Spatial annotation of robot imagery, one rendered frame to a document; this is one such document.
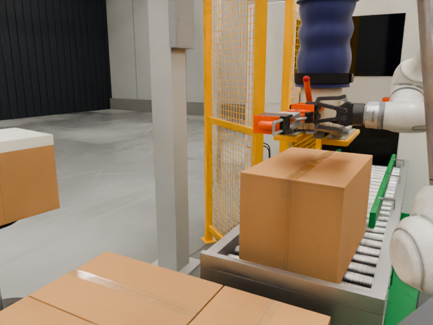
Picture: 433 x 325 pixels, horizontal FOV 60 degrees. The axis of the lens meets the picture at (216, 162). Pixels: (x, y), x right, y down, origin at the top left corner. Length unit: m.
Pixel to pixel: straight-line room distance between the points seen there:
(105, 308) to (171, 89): 1.35
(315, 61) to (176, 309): 1.04
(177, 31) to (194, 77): 10.03
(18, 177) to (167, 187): 0.89
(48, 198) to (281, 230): 1.24
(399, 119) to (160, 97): 1.49
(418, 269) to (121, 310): 0.97
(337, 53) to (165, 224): 1.57
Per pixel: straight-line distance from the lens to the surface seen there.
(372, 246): 1.96
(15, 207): 2.08
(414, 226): 0.76
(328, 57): 1.54
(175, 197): 2.44
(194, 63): 12.28
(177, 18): 2.30
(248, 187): 1.48
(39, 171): 2.10
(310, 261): 1.49
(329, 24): 1.55
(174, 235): 2.54
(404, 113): 1.30
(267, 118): 1.03
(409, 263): 0.76
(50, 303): 1.52
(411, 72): 1.37
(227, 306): 1.39
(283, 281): 1.47
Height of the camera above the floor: 1.33
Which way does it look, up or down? 13 degrees down
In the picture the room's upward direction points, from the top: straight up
